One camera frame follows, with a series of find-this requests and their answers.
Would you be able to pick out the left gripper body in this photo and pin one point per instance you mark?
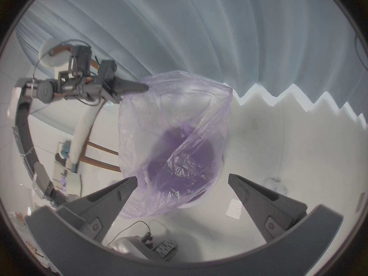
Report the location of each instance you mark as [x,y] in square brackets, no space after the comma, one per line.
[92,90]

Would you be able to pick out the purple plastic bag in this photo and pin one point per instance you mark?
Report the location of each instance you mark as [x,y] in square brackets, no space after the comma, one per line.
[172,111]

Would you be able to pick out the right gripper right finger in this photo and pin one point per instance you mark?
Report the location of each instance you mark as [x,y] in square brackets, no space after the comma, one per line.
[276,214]

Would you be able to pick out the pale blue curtain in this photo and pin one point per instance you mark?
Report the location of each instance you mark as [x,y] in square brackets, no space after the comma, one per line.
[201,24]

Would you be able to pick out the white cushioned wooden chair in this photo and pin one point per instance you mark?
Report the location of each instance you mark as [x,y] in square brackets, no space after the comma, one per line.
[83,131]

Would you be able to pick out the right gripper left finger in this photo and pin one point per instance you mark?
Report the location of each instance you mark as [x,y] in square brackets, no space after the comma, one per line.
[92,220]

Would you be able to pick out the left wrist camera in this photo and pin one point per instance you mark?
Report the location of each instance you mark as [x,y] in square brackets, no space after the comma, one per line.
[107,70]

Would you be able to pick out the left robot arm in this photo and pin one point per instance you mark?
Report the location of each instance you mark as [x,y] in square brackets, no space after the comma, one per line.
[44,92]

